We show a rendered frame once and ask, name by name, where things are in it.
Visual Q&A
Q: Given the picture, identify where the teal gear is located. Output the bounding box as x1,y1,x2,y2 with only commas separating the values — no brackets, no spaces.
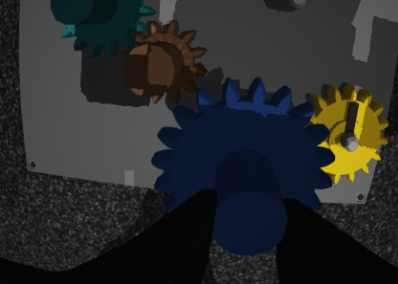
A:
50,0,156,58

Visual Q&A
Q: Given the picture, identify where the dark blue gear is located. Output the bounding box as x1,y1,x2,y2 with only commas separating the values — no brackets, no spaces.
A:
150,77,336,256

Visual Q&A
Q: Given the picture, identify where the dark brown gear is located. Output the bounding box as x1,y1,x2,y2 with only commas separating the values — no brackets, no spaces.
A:
122,20,208,104

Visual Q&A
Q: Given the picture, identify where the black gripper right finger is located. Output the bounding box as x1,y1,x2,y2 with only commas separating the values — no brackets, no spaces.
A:
276,197,398,284

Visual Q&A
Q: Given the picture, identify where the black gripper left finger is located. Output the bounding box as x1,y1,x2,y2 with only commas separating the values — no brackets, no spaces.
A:
0,188,218,284

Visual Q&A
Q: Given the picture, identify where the yellow gear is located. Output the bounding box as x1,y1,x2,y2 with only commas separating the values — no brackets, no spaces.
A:
303,84,389,185

